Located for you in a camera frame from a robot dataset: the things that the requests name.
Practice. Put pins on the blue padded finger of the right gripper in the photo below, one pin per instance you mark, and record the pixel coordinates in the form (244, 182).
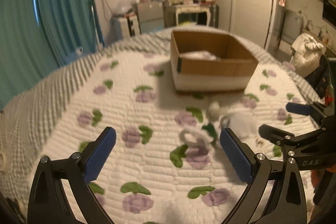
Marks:
(315, 110)

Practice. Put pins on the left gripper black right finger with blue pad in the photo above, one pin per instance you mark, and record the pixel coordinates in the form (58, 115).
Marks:
(274, 192)

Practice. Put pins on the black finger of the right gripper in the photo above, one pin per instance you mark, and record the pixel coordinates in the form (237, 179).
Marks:
(278, 137)

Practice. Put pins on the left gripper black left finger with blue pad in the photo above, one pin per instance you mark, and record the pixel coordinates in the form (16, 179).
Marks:
(48, 202)

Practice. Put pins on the white grey sock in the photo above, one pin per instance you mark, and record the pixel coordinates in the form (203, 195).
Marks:
(242, 123)

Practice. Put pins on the white navy tissue pack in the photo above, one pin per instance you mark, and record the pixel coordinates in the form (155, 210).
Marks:
(199, 55)

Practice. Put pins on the person's right hand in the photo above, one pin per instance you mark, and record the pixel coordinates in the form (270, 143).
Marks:
(321, 180)

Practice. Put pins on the white cloth bundle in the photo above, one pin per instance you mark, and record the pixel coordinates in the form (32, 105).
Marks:
(306, 53)

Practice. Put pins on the grey checked bed sheet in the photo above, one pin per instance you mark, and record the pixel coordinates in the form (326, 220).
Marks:
(29, 118)

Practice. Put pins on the black range hood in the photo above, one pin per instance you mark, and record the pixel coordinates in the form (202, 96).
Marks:
(329, 12)

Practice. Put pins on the white floral quilted blanket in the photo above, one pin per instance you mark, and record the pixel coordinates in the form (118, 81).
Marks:
(151, 176)

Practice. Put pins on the open cardboard box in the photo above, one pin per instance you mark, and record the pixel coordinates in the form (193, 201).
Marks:
(232, 71)

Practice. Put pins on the white dressing table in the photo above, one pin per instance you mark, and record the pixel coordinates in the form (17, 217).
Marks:
(176, 13)

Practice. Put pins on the clear water jug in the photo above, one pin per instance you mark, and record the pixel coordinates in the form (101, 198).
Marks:
(79, 51)

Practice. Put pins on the grey low cabinet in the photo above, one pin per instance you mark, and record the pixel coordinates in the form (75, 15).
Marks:
(150, 16)

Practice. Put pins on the white black suitcase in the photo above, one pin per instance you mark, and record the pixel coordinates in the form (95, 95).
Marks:
(126, 26)

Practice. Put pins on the teal window curtain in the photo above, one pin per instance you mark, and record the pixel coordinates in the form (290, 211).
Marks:
(40, 36)

